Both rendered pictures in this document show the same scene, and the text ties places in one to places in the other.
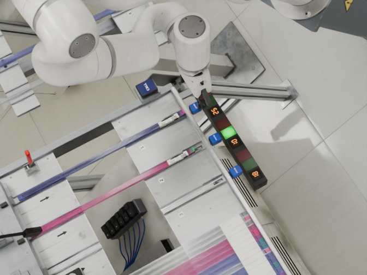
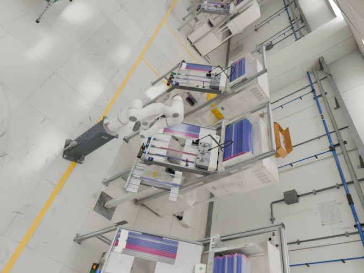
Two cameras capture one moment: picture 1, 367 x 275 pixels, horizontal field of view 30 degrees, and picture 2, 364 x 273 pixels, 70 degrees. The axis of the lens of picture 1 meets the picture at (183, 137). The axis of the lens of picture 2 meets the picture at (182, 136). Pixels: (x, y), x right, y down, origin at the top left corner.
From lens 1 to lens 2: 260 cm
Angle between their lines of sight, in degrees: 67
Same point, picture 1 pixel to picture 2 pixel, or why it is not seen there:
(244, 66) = (104, 198)
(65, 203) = (185, 155)
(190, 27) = (145, 123)
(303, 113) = (108, 174)
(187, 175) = (158, 143)
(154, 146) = (159, 151)
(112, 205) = (170, 180)
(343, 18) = not seen: hidden behind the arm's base
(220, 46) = (102, 210)
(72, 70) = not seen: hidden behind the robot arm
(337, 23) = not seen: hidden behind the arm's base
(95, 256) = (187, 144)
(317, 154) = (115, 167)
